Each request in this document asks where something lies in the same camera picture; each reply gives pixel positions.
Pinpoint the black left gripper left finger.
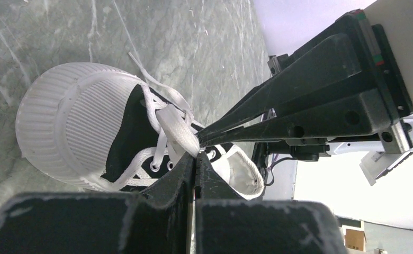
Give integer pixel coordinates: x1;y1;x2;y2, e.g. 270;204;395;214
0;155;194;253

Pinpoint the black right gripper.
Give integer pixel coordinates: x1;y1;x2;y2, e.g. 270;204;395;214
198;1;413;153

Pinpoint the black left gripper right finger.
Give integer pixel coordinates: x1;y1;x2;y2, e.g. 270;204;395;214
195;153;347;253

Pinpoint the white shoelace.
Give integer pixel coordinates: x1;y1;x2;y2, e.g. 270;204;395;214
84;52;228;186

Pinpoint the black white canvas sneaker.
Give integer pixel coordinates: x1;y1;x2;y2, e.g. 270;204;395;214
15;62;264;200

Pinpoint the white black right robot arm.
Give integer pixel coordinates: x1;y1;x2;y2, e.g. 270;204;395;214
198;1;413;184

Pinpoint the brown cardboard box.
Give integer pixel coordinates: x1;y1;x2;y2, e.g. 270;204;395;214
344;229;366;252

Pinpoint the black thin cable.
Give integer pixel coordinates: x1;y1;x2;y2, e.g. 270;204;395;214
262;156;295;187

